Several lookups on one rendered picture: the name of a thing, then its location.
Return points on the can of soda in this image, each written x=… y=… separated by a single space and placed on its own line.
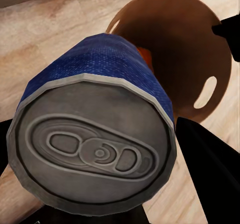
x=146 y=54
x=94 y=133

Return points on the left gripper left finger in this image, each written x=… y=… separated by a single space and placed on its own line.
x=4 y=127

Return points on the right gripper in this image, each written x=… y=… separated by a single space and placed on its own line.
x=230 y=29

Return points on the trash can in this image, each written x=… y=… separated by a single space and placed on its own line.
x=185 y=51

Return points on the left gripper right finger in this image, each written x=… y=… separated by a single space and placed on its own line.
x=214 y=167

